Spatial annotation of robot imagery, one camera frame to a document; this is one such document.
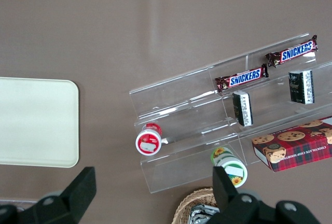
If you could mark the clear acrylic bottle rack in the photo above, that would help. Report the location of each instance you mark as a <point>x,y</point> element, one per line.
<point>26,202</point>

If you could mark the green sunflower yogurt cup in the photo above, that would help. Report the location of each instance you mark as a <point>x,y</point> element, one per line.
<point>233,168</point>

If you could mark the small black white box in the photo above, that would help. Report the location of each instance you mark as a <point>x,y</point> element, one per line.
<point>302,86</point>
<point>242,108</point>

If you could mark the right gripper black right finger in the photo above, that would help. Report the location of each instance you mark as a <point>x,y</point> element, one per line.
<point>233,208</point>

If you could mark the tan oval wicker basket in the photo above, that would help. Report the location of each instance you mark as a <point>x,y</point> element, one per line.
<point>185,206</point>

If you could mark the stacked aluminium foil containers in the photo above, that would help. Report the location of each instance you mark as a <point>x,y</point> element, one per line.
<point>201,213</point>

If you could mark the beige rectangular tray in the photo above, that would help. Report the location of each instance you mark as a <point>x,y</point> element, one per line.
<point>36,123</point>

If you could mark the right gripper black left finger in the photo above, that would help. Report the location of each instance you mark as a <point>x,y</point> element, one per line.
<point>75,198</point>

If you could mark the clear acrylic stepped shelf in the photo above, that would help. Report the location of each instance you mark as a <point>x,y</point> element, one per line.
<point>186,115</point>

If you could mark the red white yogurt cup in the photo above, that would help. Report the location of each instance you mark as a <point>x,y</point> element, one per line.
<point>148,142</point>

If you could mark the red tartan cookie box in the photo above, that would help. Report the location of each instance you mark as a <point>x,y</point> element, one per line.
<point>298,148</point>

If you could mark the Snickers chocolate bar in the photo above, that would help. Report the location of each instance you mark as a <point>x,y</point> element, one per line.
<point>293,52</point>
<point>242,78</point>

